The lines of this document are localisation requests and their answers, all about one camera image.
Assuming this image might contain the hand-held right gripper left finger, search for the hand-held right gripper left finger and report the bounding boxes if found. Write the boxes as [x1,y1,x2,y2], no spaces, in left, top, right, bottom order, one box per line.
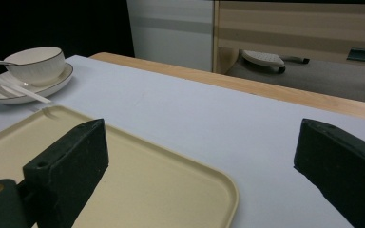
[22,118,110,228]

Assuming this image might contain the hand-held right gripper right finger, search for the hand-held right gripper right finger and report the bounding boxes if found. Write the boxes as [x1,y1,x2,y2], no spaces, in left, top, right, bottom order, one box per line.
[293,118,365,228]

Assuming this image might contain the beige plastic tray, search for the beige plastic tray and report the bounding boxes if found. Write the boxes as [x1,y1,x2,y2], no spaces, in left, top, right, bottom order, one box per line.
[0,104,240,228]

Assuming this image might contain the white saucer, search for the white saucer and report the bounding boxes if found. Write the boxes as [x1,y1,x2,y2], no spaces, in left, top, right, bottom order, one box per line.
[0,62,75,105]

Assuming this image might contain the white ceramic spoon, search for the white ceramic spoon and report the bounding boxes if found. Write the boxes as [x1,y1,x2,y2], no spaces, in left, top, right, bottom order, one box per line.
[0,72,52,105]

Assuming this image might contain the white ceramic bowl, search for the white ceramic bowl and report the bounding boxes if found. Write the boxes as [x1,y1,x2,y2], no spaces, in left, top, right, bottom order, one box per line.
[3,47,67,87]

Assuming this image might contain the white mat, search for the white mat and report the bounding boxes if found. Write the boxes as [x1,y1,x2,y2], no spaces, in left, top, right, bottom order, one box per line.
[0,54,365,228]

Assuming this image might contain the wooden cabinet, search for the wooden cabinet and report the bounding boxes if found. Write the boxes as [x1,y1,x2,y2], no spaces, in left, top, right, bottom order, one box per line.
[212,0,365,106]

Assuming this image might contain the white cabinet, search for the white cabinet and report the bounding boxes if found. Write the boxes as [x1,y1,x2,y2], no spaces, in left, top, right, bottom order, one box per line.
[126,0,215,73]

